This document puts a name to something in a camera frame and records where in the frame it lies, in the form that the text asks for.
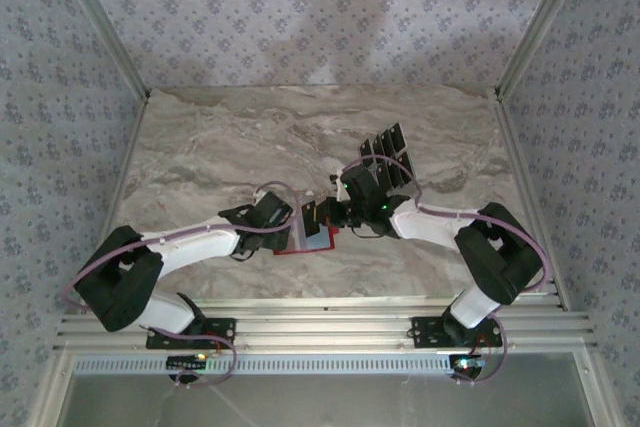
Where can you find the black card with white dot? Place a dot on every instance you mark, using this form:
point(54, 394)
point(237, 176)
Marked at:
point(376, 144)
point(384, 176)
point(395, 172)
point(397, 133)
point(386, 141)
point(365, 149)
point(310, 219)
point(406, 167)

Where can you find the red-framed grey tray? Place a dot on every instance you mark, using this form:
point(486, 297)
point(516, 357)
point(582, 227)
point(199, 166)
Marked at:
point(320, 244)

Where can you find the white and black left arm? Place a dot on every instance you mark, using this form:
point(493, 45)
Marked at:
point(190, 249)

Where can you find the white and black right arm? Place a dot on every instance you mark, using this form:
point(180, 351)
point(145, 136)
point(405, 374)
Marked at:
point(425, 224)

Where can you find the narrow aluminium extrusion beam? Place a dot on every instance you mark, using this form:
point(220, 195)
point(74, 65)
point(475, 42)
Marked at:
point(325, 303)

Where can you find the wide aluminium extrusion beam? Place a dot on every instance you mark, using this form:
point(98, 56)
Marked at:
point(325, 332)

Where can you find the small black circuit board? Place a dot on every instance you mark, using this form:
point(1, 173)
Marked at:
point(185, 362)
point(467, 364)

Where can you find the grey metal sheet panel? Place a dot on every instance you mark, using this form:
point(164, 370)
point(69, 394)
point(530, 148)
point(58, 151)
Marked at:
point(325, 402)

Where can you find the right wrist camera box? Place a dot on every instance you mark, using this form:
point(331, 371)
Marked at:
point(362, 187)

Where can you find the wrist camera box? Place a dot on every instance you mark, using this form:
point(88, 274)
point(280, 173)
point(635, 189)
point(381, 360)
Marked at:
point(362, 187)
point(272, 209)

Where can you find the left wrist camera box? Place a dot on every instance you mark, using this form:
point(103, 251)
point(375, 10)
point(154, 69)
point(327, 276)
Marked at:
point(272, 209)

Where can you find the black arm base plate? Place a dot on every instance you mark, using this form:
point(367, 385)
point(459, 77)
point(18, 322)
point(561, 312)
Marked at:
point(425, 332)
point(225, 329)

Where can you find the aluminium table side rail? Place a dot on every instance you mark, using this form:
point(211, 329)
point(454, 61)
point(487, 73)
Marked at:
point(529, 197)
point(125, 157)

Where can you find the aluminium frame corner post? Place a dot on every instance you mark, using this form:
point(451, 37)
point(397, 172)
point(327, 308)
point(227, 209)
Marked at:
point(107, 27)
point(542, 22)

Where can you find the aluminium frame leg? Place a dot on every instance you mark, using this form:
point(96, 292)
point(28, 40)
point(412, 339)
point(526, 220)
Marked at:
point(50, 392)
point(597, 392)

